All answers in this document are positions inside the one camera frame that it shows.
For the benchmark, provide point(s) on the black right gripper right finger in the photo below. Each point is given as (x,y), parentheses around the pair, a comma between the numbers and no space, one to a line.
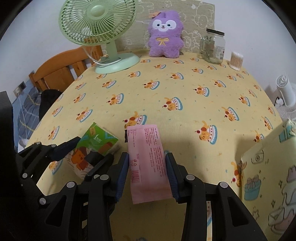
(208,203)

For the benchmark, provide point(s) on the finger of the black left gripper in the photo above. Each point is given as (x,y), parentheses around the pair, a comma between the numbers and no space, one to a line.
(34,159)
(101,165)

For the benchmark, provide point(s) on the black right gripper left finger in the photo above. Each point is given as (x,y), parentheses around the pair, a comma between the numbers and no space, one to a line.
(82,211)

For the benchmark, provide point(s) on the green orange tissue pack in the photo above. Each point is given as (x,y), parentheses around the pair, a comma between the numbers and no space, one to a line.
(95,144)

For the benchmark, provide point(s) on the pink tissue pack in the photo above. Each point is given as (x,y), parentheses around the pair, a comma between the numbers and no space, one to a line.
(148,173)

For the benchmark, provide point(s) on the blue plaid bedding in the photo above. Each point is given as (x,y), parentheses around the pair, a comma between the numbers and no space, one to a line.
(26,113)

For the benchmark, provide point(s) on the pastel cartoon-print storage box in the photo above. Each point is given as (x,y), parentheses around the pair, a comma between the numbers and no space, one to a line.
(268,185)

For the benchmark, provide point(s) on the yellow cake-print tablecloth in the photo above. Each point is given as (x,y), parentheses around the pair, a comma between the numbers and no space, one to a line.
(207,116)

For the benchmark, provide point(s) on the white standing fan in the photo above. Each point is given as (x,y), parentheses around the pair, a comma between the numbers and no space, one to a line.
(285,104)

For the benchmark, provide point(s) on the green desk fan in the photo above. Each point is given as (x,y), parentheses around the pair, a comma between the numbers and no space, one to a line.
(96,25)

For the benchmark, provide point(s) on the purple plush bunny toy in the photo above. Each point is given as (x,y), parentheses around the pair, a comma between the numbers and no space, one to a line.
(165,31)

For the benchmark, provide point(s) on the cotton swab container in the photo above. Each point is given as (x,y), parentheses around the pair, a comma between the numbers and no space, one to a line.
(236,61)

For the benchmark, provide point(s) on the glass jar black lid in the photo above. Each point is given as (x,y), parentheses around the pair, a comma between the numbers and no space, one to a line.
(212,46)

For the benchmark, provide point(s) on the beige cartoon-print board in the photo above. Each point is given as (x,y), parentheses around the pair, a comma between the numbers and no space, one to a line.
(196,17)

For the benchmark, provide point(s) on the wall power socket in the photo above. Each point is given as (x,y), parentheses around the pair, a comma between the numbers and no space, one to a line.
(19,89)

